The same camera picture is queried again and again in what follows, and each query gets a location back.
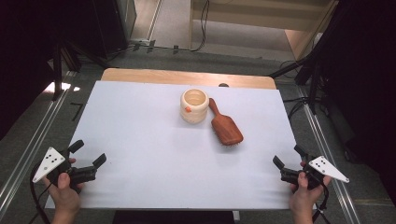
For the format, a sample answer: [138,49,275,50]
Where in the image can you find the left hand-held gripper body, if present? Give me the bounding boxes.
[32,147,97,191]

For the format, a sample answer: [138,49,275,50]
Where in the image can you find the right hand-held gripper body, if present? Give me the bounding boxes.
[279,155,350,190]

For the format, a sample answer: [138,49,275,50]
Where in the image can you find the brown wooden hairbrush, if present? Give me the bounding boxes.
[207,97,245,147]

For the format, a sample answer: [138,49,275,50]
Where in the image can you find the cream ribbed cup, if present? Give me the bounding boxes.
[179,88,210,125]

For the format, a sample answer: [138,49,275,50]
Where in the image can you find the person's right hand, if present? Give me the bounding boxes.
[289,161,332,217]

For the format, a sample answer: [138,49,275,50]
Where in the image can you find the person's left hand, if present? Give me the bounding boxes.
[43,158,85,215]

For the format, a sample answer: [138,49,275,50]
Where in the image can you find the white paper sheet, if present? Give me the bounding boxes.
[45,80,317,210]

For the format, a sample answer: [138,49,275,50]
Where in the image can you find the black metal stand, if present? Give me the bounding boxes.
[269,46,326,116]

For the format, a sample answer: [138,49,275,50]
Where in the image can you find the black tripod stand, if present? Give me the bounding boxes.
[49,38,110,102]

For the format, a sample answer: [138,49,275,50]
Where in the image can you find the person's dark clothing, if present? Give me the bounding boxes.
[112,210,235,224]

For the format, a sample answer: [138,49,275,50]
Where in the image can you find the light wooden table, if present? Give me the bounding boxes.
[101,68,277,91]

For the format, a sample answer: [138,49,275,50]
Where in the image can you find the black cabinet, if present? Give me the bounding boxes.
[92,0,138,60]

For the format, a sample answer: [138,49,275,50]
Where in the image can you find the beige wooden platform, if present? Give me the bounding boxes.
[189,0,340,62]

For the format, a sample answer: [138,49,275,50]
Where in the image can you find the aluminium floor rail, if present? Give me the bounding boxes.
[293,84,362,224]
[0,70,78,216]

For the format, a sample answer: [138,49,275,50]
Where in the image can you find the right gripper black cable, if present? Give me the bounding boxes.
[312,183,332,224]

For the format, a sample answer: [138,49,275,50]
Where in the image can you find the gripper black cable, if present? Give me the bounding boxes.
[29,169,52,224]
[312,183,332,224]

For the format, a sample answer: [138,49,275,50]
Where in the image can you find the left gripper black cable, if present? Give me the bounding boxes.
[29,169,52,224]

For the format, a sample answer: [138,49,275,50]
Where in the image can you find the black floor cables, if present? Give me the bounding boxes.
[279,60,316,121]

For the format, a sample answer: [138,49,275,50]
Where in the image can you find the hanging black cable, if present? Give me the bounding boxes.
[190,0,210,52]

